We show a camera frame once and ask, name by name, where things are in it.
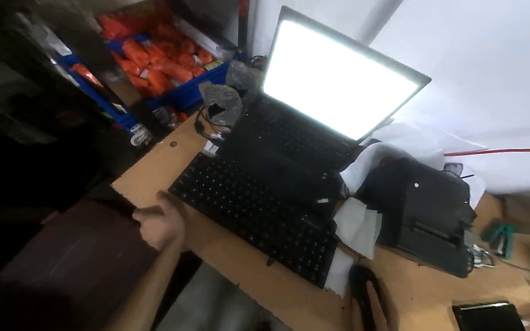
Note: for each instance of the pile of orange packets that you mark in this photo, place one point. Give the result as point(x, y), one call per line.
point(157, 62)

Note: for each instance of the black smartphone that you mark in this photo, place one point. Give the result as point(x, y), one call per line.
point(488, 318)

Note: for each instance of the white paper sheet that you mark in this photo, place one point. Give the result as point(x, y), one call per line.
point(339, 271)

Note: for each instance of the person's right fingers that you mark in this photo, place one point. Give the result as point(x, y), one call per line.
point(376, 305)

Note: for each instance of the black laptop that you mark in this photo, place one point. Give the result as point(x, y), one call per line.
point(334, 87)

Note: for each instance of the blue plastic crate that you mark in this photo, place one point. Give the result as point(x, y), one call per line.
point(191, 92)

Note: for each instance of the person's legs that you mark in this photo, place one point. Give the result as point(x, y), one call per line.
point(219, 303)

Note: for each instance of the person's left forearm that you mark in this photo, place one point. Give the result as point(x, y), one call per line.
point(147, 287)

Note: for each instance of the black computer mouse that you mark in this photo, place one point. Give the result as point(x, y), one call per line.
point(360, 280)

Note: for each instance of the person's right hand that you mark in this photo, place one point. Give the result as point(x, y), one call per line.
point(379, 317)

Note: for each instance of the person's left fingers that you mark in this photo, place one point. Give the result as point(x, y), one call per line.
point(145, 214)

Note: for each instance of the black keyboard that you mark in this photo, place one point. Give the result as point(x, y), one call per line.
point(256, 216)

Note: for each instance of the white cloth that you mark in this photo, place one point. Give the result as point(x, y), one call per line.
point(371, 161)

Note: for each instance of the crumpled grey plastic bag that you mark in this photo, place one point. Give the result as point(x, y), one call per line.
point(244, 76)
point(230, 106)

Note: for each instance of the metal rack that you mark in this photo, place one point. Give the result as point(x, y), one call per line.
point(122, 85)

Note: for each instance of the black printer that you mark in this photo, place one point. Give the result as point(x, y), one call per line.
point(430, 211)

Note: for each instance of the white folded paper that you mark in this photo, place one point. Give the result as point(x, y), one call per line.
point(357, 227)

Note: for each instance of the person's left thumb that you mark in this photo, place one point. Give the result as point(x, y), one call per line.
point(166, 203)

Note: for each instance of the person's left hand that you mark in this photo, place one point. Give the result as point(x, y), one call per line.
point(160, 227)

